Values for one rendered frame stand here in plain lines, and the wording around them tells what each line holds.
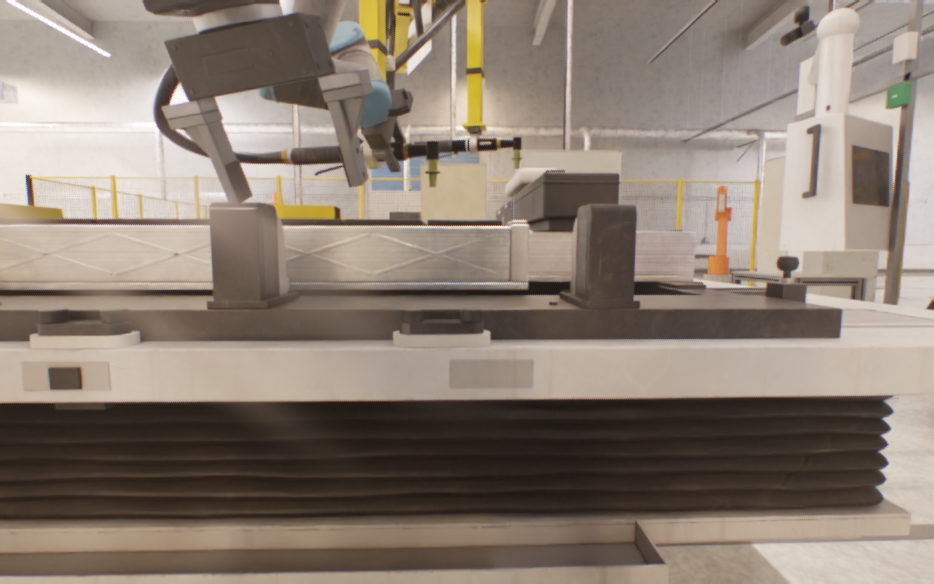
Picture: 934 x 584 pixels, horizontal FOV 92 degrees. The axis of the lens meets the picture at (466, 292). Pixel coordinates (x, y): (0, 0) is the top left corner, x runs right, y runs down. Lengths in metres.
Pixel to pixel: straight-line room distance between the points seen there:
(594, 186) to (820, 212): 2.65
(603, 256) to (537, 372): 0.17
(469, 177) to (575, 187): 4.70
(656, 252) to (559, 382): 0.52
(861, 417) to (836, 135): 2.49
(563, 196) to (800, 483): 0.75
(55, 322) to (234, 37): 0.41
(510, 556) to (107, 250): 0.88
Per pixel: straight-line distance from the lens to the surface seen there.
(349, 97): 0.46
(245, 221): 0.64
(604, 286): 0.62
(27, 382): 0.74
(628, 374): 0.59
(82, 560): 1.20
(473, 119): 1.80
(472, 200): 5.57
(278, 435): 0.97
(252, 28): 0.48
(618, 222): 0.62
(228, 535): 1.08
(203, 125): 0.53
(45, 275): 0.99
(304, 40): 0.46
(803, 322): 0.74
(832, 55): 3.92
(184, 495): 1.09
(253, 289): 0.63
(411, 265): 0.75
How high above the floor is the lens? 0.96
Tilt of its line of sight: 6 degrees down
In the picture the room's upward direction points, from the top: straight up
